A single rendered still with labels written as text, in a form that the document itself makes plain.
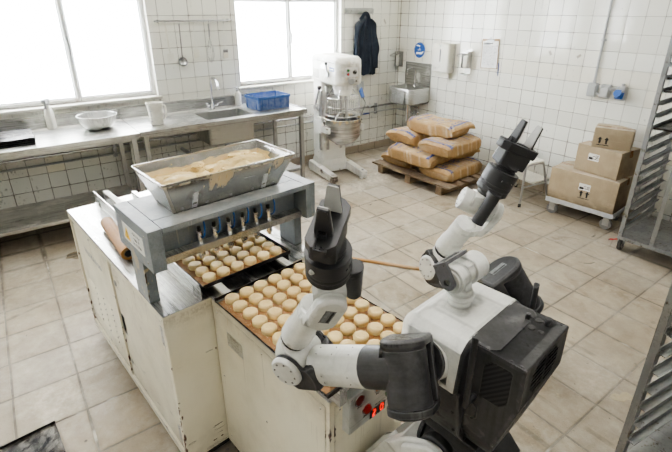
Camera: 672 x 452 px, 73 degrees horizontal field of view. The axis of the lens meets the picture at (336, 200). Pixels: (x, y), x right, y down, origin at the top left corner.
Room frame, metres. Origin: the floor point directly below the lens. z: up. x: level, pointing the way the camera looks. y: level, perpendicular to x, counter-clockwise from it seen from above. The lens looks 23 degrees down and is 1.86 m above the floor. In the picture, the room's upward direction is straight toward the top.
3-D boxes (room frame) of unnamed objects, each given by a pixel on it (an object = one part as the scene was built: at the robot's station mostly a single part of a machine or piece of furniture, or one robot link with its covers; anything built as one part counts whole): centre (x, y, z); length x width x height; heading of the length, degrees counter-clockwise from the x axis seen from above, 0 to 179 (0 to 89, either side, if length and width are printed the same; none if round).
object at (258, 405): (1.33, 0.13, 0.45); 0.70 x 0.34 x 0.90; 42
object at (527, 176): (4.53, -1.95, 0.23); 0.45 x 0.45 x 0.46; 28
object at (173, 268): (1.92, 0.94, 0.88); 1.28 x 0.01 x 0.07; 42
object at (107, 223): (1.91, 1.03, 0.87); 0.40 x 0.06 x 0.06; 37
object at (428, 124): (5.16, -1.18, 0.62); 0.72 x 0.42 x 0.17; 42
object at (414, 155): (5.06, -0.96, 0.32); 0.72 x 0.42 x 0.17; 40
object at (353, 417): (1.06, -0.12, 0.77); 0.24 x 0.04 x 0.14; 132
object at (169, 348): (2.06, 0.79, 0.42); 1.28 x 0.72 x 0.84; 42
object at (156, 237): (1.70, 0.47, 1.01); 0.72 x 0.33 x 0.34; 132
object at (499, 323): (0.84, -0.33, 1.10); 0.34 x 0.30 x 0.36; 133
